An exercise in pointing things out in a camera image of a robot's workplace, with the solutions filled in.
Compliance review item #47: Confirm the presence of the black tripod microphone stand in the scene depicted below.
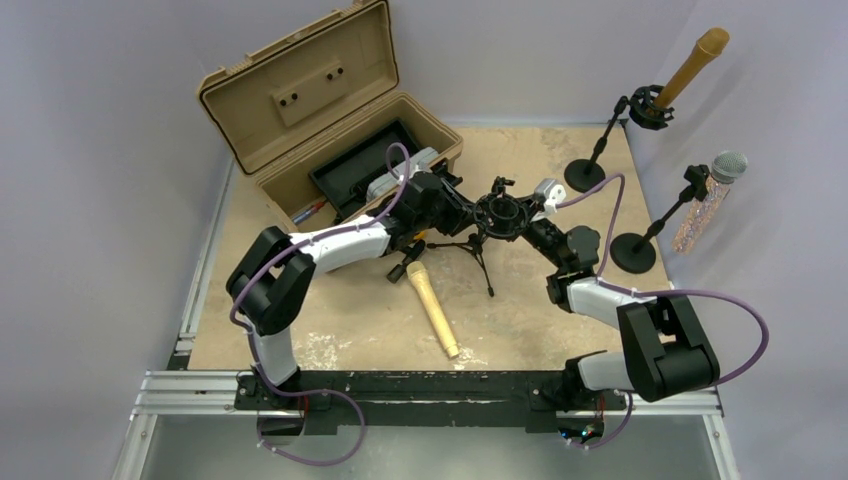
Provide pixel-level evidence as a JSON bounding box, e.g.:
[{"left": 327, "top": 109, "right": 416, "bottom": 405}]
[{"left": 426, "top": 176, "right": 539, "bottom": 297}]

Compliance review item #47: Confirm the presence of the cream microphone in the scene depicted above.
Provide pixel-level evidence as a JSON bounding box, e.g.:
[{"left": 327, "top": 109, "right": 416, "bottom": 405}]
[{"left": 406, "top": 261, "right": 460, "bottom": 359}]

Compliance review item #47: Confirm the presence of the brown microphone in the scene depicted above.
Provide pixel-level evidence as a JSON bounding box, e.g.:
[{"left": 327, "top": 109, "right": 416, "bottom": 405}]
[{"left": 654, "top": 27, "right": 730, "bottom": 108}]

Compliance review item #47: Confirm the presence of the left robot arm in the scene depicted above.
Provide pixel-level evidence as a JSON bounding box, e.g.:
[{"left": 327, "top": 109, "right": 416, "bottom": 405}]
[{"left": 225, "top": 172, "right": 473, "bottom": 387}]

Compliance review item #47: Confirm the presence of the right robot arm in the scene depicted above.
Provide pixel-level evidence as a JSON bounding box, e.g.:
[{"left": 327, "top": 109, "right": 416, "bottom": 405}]
[{"left": 522, "top": 219, "right": 720, "bottom": 402}]

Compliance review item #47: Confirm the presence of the black round base stand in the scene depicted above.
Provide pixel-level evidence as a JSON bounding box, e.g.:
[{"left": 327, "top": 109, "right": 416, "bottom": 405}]
[{"left": 564, "top": 84, "right": 676, "bottom": 195}]

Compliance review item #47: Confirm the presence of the black stand for silver microphone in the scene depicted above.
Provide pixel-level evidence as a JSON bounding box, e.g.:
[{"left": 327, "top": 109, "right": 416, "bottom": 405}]
[{"left": 610, "top": 164, "right": 710, "bottom": 274}]

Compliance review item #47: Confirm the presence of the silver glitter microphone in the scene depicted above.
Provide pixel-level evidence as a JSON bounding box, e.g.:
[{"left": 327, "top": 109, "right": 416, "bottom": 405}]
[{"left": 672, "top": 151, "right": 748, "bottom": 254}]

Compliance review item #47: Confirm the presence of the grey plastic case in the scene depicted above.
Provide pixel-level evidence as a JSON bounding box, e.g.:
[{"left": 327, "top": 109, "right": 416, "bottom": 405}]
[{"left": 366, "top": 147, "right": 438, "bottom": 202}]

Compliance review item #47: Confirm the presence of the black cylindrical tool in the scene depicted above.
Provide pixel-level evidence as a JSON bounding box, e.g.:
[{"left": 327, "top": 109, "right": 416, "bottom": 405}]
[{"left": 386, "top": 239, "right": 426, "bottom": 284}]

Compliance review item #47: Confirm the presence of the black toolbox tray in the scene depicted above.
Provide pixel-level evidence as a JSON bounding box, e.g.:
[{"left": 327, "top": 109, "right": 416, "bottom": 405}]
[{"left": 309, "top": 118, "right": 421, "bottom": 224}]

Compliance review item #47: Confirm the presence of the red clear screwdriver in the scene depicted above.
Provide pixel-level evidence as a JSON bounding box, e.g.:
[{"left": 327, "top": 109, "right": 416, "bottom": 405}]
[{"left": 292, "top": 201, "right": 326, "bottom": 225}]

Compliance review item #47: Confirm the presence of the tan plastic toolbox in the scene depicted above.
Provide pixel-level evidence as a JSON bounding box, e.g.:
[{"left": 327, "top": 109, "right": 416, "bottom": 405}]
[{"left": 197, "top": 1, "right": 463, "bottom": 231}]

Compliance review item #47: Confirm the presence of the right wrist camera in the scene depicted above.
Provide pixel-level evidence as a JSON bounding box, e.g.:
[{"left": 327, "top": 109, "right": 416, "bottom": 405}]
[{"left": 531, "top": 178, "right": 567, "bottom": 222}]

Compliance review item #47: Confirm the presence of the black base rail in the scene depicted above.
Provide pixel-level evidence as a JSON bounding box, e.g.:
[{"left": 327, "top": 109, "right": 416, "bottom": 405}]
[{"left": 234, "top": 370, "right": 626, "bottom": 435}]

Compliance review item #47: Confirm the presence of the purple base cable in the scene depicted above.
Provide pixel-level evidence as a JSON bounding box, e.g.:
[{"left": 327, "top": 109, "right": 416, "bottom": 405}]
[{"left": 256, "top": 389, "right": 368, "bottom": 469}]

